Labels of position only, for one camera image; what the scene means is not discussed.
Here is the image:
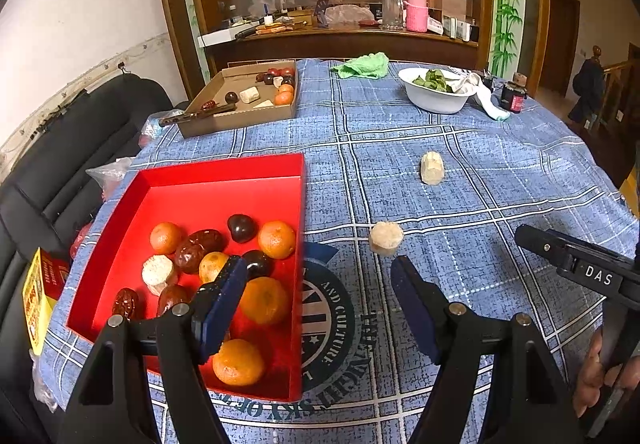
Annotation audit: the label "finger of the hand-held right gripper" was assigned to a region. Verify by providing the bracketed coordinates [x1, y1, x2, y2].
[514, 223, 640, 299]

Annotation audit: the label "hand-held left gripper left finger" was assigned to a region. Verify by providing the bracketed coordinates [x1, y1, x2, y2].
[57, 254, 249, 444]

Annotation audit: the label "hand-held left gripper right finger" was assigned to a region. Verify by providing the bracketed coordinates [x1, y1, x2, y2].
[390, 254, 583, 444]

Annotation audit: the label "large red date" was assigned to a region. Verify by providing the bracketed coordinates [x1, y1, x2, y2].
[174, 229, 228, 275]

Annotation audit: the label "red box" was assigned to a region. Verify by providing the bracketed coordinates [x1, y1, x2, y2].
[66, 153, 307, 402]

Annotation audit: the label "person's right hand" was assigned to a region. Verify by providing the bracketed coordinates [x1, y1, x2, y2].
[572, 325, 640, 420]

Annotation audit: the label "blue checked tablecloth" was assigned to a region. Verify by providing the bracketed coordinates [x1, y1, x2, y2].
[30, 58, 640, 444]

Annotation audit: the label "dark red jar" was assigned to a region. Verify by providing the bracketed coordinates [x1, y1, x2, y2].
[501, 72, 529, 114]

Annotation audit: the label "white sock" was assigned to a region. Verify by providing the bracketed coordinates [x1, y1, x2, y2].
[452, 71, 512, 121]

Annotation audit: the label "dark jacket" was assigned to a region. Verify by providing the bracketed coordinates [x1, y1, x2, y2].
[567, 56, 608, 122]

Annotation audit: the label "yellow snack box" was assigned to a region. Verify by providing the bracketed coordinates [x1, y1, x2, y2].
[22, 246, 71, 356]

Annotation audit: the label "white bowl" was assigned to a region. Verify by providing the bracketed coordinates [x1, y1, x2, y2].
[398, 67, 478, 114]

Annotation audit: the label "clear plastic bag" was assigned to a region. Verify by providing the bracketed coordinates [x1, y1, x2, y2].
[85, 156, 133, 182]
[324, 4, 376, 27]

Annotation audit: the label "green leaves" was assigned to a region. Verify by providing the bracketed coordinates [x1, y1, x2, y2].
[412, 69, 455, 94]

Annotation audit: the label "brown wooden door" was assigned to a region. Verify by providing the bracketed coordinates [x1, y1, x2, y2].
[550, 0, 583, 100]

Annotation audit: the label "brown cardboard box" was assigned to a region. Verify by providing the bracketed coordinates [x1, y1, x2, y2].
[177, 60, 299, 140]

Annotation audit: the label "bluish plastic bag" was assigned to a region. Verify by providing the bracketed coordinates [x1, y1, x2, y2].
[140, 109, 193, 142]

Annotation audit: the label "dark brown stick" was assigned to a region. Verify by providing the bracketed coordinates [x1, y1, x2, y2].
[159, 103, 237, 127]

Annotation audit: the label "black sofa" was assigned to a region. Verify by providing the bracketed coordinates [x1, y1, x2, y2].
[0, 74, 176, 444]

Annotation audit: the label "green towel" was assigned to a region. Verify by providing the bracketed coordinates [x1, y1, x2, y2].
[330, 52, 390, 80]

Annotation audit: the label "pink bottle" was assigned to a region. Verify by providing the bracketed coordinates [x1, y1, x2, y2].
[406, 0, 428, 33]

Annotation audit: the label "wooden cabinet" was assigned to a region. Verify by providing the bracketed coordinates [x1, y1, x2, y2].
[152, 0, 496, 95]

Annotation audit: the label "clear glass mug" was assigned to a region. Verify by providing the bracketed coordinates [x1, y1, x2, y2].
[382, 0, 405, 30]

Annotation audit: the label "flat white box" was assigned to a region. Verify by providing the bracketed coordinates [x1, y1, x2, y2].
[197, 26, 241, 48]

